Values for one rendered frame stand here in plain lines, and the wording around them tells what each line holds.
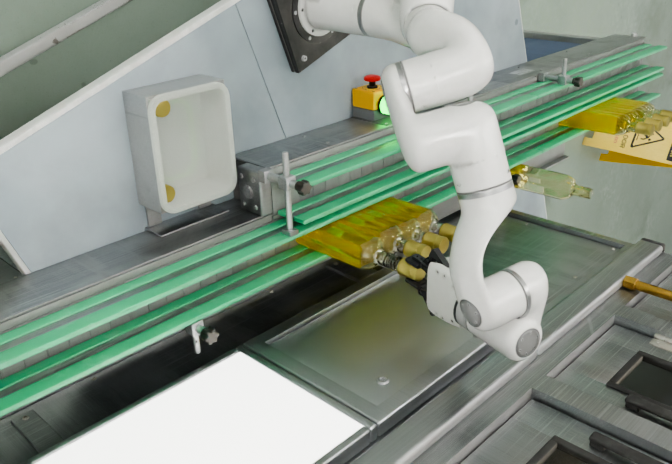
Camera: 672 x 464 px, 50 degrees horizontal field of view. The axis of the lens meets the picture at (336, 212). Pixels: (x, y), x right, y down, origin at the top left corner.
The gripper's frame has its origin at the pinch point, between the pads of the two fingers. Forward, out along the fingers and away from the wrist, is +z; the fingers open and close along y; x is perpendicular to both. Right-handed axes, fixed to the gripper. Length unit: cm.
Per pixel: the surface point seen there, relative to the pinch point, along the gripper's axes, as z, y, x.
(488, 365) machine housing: -16.4, -12.6, -3.6
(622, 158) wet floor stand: 187, -86, -301
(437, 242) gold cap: 5.8, 1.3, -9.1
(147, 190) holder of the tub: 31, 15, 40
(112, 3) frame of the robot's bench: 95, 42, 26
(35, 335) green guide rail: 10, 3, 65
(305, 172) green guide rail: 26.4, 13.6, 8.8
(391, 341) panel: -0.9, -12.5, 6.5
